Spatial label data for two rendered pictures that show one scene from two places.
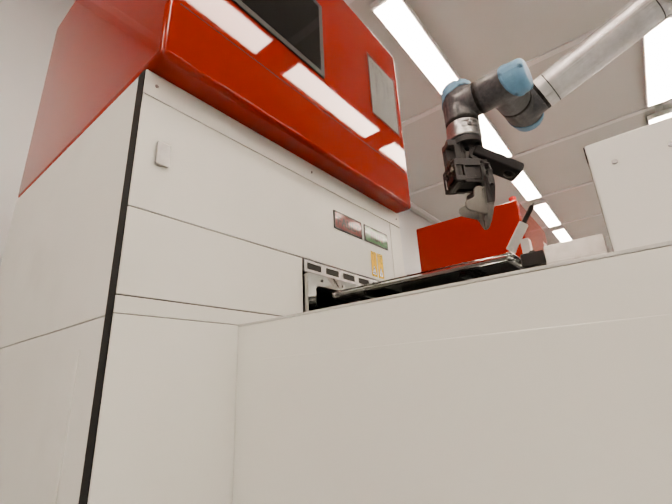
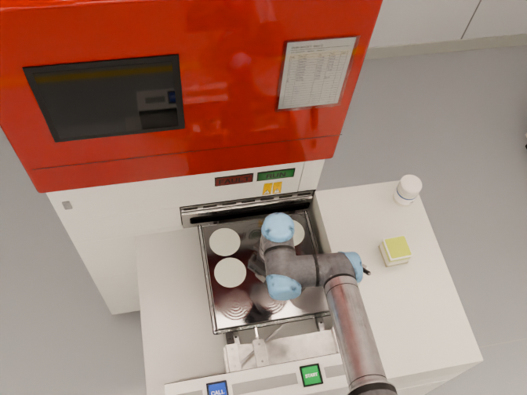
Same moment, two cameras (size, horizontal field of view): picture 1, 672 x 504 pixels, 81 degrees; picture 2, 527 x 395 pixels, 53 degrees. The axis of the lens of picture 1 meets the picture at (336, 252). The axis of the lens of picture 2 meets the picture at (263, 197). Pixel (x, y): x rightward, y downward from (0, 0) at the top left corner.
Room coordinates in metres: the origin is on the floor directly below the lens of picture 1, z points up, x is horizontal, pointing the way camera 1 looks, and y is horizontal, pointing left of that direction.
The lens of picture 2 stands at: (0.27, -0.60, 2.47)
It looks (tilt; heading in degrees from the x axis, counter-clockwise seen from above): 59 degrees down; 35
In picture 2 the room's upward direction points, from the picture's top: 8 degrees clockwise
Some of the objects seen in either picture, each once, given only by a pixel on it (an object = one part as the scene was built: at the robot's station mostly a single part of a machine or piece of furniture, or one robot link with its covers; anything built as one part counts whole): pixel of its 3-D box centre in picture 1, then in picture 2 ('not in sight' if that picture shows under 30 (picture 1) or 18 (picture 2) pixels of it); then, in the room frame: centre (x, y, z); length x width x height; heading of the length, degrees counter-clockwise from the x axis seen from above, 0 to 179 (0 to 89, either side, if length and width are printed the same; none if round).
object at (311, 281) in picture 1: (366, 306); (247, 211); (0.96, -0.07, 0.89); 0.44 x 0.02 x 0.10; 142
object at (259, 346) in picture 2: not in sight; (260, 353); (0.64, -0.42, 0.89); 0.08 x 0.03 x 0.03; 52
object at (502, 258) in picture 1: (410, 278); (207, 277); (0.70, -0.13, 0.90); 0.37 x 0.01 x 0.01; 52
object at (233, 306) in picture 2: (448, 292); (263, 267); (0.85, -0.24, 0.90); 0.34 x 0.34 x 0.01; 52
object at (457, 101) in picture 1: (460, 106); (277, 235); (0.77, -0.31, 1.33); 0.09 x 0.08 x 0.11; 47
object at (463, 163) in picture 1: (466, 166); (269, 259); (0.78, -0.30, 1.17); 0.09 x 0.08 x 0.12; 95
